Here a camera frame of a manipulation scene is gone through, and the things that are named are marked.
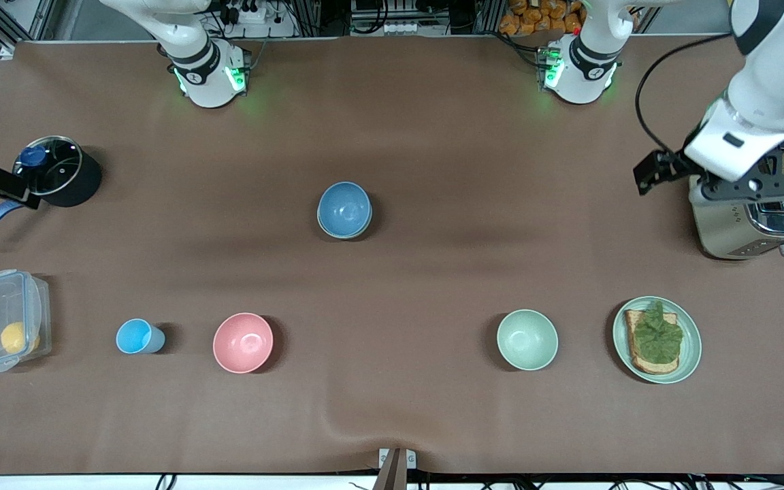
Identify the bag of orange snacks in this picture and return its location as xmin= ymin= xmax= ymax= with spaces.
xmin=499 ymin=0 xmax=587 ymax=36

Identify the yellow lemon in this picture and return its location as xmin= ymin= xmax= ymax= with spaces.
xmin=1 ymin=321 xmax=41 ymax=355

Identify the black pot with blue handle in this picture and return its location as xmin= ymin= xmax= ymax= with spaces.
xmin=0 ymin=135 xmax=103 ymax=247

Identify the blue bowl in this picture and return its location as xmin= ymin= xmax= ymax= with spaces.
xmin=317 ymin=181 xmax=372 ymax=237

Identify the aluminium frame post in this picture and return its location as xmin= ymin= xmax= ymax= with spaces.
xmin=0 ymin=0 xmax=59 ymax=54

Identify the blue cup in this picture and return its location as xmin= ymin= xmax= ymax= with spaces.
xmin=116 ymin=318 xmax=166 ymax=355

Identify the white power strip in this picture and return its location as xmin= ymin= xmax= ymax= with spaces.
xmin=384 ymin=20 xmax=448 ymax=36

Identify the green lettuce leaf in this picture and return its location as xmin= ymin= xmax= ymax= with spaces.
xmin=634 ymin=301 xmax=684 ymax=365

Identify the pink bowl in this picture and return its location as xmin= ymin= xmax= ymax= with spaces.
xmin=213 ymin=312 xmax=274 ymax=374

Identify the metal table edge bracket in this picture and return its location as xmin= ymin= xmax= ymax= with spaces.
xmin=378 ymin=448 xmax=417 ymax=490

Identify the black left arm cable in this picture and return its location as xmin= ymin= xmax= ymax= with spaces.
xmin=636 ymin=34 xmax=736 ymax=161

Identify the cream and chrome toaster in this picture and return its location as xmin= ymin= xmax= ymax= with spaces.
xmin=689 ymin=140 xmax=784 ymax=261

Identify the toast slice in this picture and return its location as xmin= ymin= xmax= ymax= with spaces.
xmin=624 ymin=310 xmax=680 ymax=375

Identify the green bowl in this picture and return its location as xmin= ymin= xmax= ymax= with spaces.
xmin=497 ymin=309 xmax=559 ymax=372
xmin=319 ymin=225 xmax=372 ymax=240

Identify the green plate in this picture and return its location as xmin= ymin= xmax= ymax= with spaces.
xmin=612 ymin=296 xmax=702 ymax=385

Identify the glass lid with blue knob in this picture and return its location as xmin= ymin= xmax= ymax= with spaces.
xmin=14 ymin=138 xmax=84 ymax=195

